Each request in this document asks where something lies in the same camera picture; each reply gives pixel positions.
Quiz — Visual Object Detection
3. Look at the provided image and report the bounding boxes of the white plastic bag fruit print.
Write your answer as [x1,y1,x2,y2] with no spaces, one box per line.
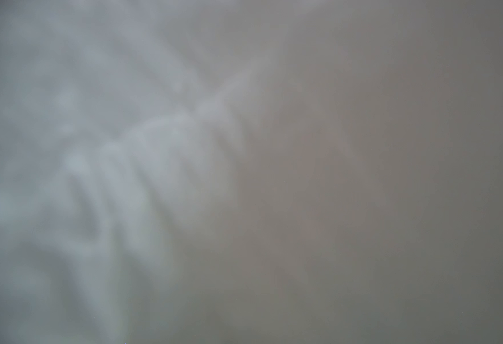
[0,1,503,343]

